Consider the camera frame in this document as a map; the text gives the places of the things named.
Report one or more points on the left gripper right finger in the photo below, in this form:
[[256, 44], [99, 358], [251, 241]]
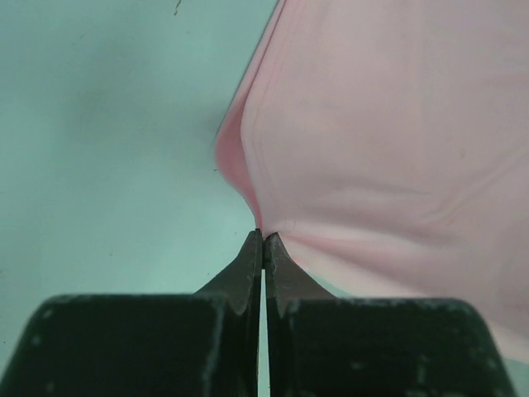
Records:
[[323, 345]]

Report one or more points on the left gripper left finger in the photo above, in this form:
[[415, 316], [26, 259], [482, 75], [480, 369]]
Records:
[[200, 344]]

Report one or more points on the pink t shirt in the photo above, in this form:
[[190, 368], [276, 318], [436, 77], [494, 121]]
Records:
[[386, 142]]

